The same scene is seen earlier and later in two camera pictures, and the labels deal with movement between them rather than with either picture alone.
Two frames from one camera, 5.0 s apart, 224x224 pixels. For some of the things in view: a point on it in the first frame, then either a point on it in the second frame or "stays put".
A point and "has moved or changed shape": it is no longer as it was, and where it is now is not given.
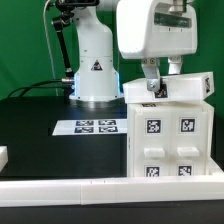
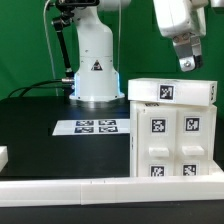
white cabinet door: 188,141 has moved or changed shape
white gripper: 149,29 → 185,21
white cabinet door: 152,142 has moved or changed shape
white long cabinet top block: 197,86 has moved or changed shape
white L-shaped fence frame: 111,190 stays put
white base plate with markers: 90,127 stays put
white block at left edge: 4,159 stays put
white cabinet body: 169,139 has moved or changed shape
